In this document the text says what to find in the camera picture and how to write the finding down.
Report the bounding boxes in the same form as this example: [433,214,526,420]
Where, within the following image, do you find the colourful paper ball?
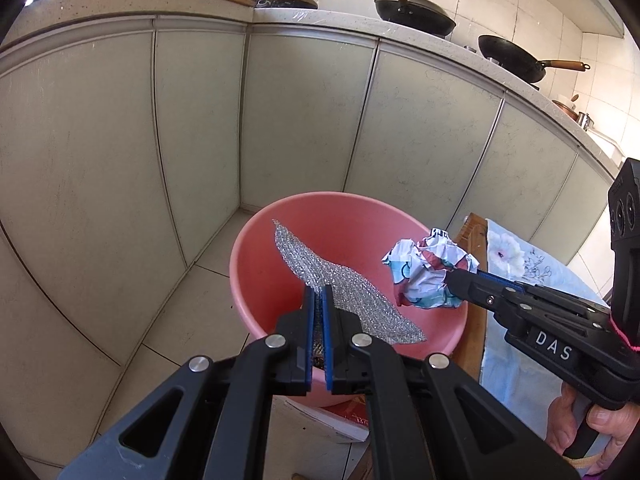
[382,229,480,310]

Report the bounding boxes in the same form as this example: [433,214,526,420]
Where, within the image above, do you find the pink plastic trash bucket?
[230,192,468,359]

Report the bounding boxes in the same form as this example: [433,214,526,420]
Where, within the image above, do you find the grey kitchen cabinets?
[1,12,614,468]

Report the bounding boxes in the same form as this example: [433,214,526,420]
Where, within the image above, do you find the person's right hand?
[546,382,639,478]

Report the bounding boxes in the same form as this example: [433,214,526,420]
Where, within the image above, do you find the red cardboard box under bucket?
[272,396,369,444]

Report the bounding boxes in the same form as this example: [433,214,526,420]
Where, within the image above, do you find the light blue floral tablecloth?
[472,221,618,445]

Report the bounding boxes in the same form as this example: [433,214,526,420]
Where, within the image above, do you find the copper pot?
[552,93,593,130]

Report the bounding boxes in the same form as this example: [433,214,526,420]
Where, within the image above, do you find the black frying pan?
[477,35,590,84]

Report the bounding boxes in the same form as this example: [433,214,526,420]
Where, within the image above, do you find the black lidded wok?
[374,0,457,38]

